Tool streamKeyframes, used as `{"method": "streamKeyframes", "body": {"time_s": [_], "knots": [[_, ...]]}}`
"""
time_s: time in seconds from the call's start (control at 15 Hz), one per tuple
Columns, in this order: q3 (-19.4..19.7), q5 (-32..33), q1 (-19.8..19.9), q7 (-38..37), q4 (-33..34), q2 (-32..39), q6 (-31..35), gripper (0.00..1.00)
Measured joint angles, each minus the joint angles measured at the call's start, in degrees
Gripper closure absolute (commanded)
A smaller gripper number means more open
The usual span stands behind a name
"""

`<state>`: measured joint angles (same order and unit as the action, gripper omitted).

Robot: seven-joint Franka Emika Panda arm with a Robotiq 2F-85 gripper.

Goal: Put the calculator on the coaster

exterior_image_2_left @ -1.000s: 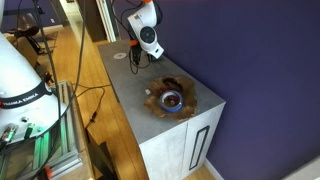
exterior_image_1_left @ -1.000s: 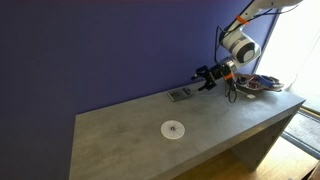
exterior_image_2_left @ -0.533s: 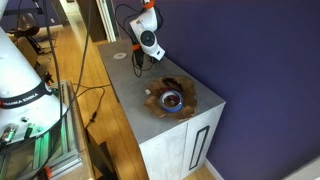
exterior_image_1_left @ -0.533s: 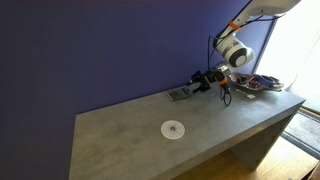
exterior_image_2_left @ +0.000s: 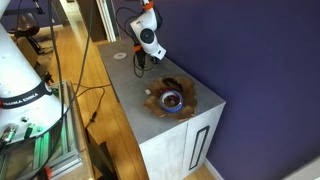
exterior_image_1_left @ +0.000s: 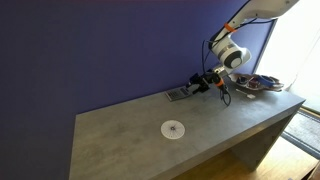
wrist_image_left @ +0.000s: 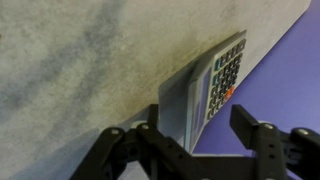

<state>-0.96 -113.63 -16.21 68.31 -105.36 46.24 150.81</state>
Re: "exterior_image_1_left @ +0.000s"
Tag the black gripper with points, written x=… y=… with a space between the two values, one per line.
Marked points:
x=208 y=80

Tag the grey desk calculator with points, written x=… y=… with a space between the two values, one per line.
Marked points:
x=177 y=94

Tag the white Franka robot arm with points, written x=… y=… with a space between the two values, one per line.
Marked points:
x=233 y=56

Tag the white round coaster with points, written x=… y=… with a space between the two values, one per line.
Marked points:
x=172 y=129

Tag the small white tag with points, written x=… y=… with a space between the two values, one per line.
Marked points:
x=250 y=96

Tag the brown wooden bowl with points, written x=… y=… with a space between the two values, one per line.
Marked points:
x=275 y=86

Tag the grey concrete-look cabinet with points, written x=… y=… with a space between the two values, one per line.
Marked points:
x=133 y=146

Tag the dark floor mat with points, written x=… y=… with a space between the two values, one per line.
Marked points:
x=305 y=130

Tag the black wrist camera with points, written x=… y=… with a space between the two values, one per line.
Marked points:
x=195 y=77

